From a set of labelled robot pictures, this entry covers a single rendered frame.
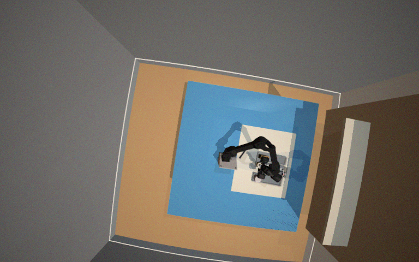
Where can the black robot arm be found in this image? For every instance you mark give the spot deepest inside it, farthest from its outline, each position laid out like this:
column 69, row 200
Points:
column 272, row 170

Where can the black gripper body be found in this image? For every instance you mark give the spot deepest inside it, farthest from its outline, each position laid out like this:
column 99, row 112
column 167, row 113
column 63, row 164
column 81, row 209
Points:
column 262, row 174

